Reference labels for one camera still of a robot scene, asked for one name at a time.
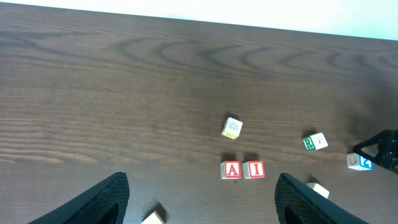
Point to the yellow-edged wooden block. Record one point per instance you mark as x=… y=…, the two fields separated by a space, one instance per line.
x=232 y=128

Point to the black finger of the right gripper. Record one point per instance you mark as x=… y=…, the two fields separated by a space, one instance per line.
x=386 y=156

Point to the green picture block upper right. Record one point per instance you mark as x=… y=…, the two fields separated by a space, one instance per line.
x=315 y=142

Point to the green block centre right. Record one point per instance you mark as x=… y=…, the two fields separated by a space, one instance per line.
x=319 y=189

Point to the red letter A block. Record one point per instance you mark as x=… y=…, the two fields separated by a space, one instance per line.
x=230 y=170

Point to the green block left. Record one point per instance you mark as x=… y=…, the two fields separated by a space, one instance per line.
x=153 y=218

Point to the blue number 2 block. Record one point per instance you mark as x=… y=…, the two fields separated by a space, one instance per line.
x=357 y=162

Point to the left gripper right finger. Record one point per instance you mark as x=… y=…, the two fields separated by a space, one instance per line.
x=297 y=203

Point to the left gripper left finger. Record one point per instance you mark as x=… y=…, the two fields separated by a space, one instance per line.
x=105 y=203

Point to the red letter I block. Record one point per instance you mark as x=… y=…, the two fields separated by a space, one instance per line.
x=253 y=170

